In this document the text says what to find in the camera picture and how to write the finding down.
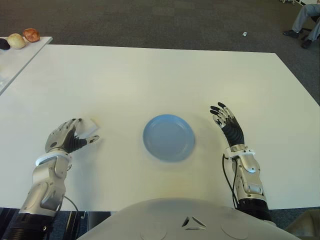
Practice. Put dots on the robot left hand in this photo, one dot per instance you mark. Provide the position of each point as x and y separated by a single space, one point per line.
61 137

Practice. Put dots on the black round object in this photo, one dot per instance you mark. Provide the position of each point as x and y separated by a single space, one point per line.
4 44

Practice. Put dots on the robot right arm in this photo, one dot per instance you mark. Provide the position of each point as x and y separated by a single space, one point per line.
250 177

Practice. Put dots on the seated person in jeans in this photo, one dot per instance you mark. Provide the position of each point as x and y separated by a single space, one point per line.
301 18

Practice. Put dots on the red-brown round bread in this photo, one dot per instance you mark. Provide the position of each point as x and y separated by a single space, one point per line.
31 35

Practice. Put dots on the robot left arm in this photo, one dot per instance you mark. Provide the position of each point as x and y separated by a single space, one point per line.
47 182

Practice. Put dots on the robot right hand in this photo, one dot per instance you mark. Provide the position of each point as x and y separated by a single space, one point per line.
232 132

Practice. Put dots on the white side table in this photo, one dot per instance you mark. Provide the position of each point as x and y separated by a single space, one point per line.
18 60

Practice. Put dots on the grey robot torso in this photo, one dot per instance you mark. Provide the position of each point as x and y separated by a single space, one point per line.
175 220

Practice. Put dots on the pale round fruit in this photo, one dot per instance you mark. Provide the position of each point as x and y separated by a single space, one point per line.
16 41

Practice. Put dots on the white charger block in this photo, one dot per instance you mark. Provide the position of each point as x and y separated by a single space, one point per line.
88 127

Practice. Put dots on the blue round plate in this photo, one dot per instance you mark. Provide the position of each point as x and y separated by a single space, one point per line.
168 137

